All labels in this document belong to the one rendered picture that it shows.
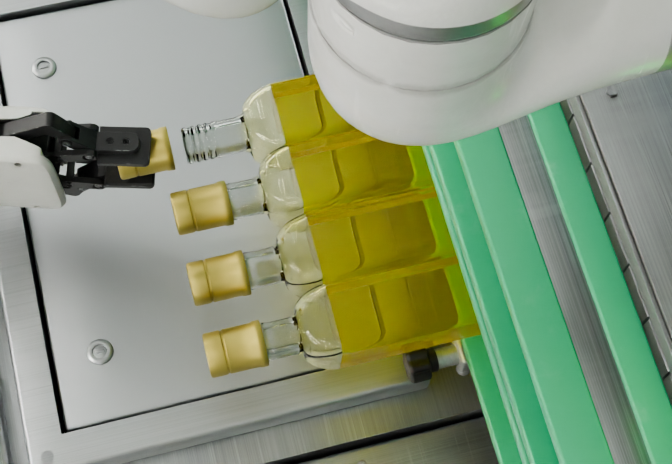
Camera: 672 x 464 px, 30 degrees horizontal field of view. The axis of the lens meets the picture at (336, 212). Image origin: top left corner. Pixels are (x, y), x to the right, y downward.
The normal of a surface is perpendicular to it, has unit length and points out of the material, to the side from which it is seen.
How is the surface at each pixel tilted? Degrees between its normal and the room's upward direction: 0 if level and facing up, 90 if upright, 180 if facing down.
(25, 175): 74
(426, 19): 70
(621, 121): 90
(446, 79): 82
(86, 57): 90
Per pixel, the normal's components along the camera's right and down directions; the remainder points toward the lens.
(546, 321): 0.04, -0.39
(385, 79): -0.30, 0.90
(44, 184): 0.01, 0.92
